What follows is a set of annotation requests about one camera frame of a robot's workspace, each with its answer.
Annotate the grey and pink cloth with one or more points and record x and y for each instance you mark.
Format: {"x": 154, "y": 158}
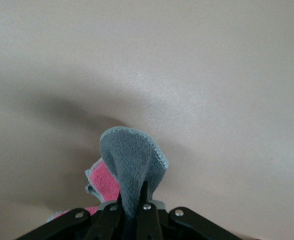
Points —
{"x": 132, "y": 162}

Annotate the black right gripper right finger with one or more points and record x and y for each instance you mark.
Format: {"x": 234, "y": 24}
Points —
{"x": 148, "y": 222}

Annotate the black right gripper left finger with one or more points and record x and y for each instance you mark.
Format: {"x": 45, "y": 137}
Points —
{"x": 109, "y": 222}

